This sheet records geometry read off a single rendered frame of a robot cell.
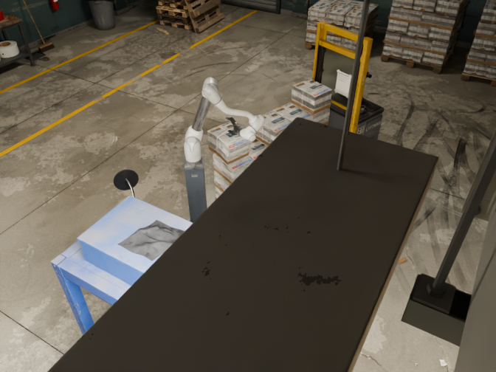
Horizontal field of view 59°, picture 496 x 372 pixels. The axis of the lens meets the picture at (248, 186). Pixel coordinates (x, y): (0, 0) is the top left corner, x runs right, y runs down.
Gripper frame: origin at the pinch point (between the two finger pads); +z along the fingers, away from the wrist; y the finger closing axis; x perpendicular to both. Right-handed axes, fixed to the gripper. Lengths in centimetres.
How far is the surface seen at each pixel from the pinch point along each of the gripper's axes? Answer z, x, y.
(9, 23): 576, -65, -9
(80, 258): -111, -195, -17
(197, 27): 535, 306, 64
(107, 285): -141, -190, -15
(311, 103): -14, 107, 7
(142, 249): -150, -168, -36
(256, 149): -4, 34, 42
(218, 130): 11.6, -4.0, 10.4
